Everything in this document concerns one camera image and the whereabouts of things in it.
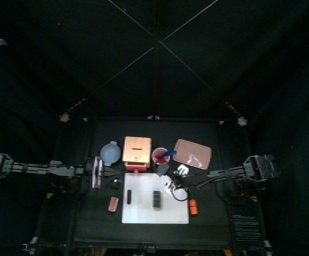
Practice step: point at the copper box with red drawer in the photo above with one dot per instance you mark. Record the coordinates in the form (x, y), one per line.
(137, 150)

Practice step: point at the pink rectangular plate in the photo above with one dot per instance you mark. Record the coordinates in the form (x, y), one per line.
(192, 154)

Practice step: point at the dark green sushi roll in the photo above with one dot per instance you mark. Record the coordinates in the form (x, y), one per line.
(157, 200)

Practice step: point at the white cutting board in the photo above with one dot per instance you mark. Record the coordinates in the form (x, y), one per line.
(148, 213)

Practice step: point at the blue utensil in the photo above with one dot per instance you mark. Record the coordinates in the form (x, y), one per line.
(168, 154)

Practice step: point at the small black round object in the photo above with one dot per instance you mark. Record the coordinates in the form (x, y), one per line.
(116, 182)

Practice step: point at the grey frame corner bracket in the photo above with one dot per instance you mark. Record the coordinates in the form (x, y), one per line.
(243, 121)
(64, 117)

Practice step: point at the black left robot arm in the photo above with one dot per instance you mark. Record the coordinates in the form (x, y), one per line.
(37, 168)

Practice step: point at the grey spatula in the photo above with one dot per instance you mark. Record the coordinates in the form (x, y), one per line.
(163, 170)

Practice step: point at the light blue bowl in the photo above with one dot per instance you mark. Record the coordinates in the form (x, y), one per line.
(111, 153)

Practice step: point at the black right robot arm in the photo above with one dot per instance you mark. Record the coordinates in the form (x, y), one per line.
(246, 170)

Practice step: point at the pink salmon sushi piece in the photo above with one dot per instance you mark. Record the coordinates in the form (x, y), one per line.
(113, 204)

